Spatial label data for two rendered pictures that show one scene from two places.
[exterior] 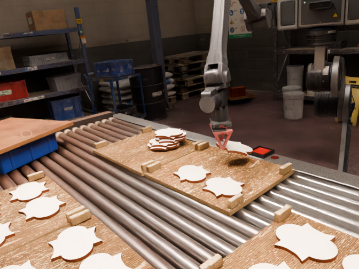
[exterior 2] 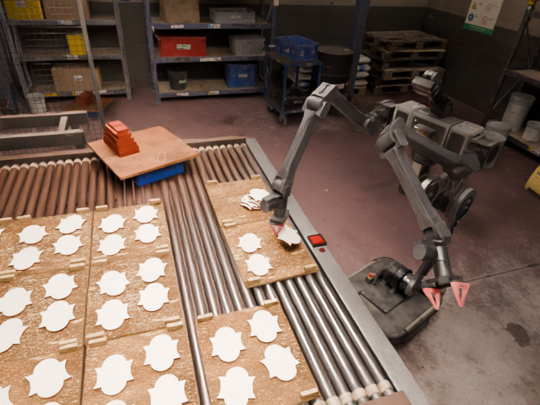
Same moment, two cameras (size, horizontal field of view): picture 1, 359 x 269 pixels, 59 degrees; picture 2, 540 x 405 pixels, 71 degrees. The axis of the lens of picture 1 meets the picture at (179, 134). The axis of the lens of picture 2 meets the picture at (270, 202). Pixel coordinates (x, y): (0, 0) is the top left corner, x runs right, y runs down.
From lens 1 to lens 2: 0.94 m
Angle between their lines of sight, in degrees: 23
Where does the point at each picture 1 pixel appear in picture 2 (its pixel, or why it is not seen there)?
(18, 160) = (150, 177)
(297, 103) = not seen: hidden behind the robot
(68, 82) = (248, 47)
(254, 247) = (237, 317)
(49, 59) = (235, 18)
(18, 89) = (198, 46)
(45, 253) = (135, 270)
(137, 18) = not seen: outside the picture
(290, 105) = not seen: hidden behind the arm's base
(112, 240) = (171, 277)
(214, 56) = (283, 171)
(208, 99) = (265, 204)
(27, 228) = (133, 247)
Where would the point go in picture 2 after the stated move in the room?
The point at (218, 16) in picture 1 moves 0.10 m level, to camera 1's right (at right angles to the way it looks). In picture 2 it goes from (296, 141) to (320, 145)
